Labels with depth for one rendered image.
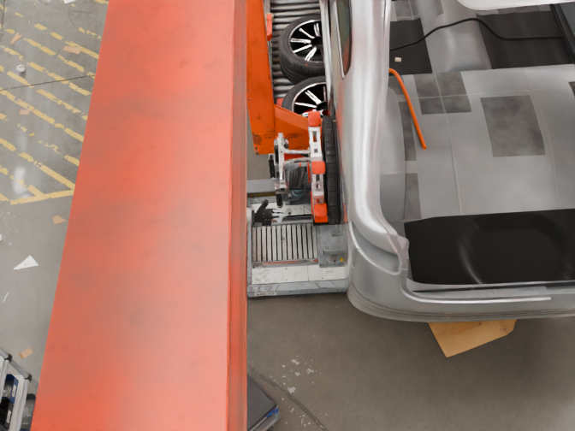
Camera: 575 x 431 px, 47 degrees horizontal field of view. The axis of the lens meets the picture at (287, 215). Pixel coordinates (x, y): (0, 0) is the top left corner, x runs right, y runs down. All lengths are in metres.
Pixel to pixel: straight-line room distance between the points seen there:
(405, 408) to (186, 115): 3.35
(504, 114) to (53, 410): 3.61
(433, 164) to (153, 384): 3.19
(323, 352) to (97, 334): 3.50
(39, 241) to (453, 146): 3.05
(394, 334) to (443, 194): 1.06
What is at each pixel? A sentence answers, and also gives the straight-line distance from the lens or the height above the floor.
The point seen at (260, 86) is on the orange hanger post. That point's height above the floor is 1.16.
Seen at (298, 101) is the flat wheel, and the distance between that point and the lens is 5.03.
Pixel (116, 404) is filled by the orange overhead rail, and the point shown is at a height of 3.22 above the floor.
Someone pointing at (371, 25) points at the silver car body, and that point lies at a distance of 3.42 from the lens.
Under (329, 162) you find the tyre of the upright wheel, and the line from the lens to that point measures 3.76.
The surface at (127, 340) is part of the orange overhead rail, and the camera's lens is 0.94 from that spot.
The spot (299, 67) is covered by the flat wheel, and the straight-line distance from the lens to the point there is 5.22.
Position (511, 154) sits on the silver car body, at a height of 1.02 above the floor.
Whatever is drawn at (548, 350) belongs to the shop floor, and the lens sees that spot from 4.62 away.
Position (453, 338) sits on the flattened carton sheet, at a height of 0.01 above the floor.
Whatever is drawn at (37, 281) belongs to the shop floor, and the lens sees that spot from 5.06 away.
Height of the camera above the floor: 4.05
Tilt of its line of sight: 55 degrees down
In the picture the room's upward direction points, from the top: 6 degrees counter-clockwise
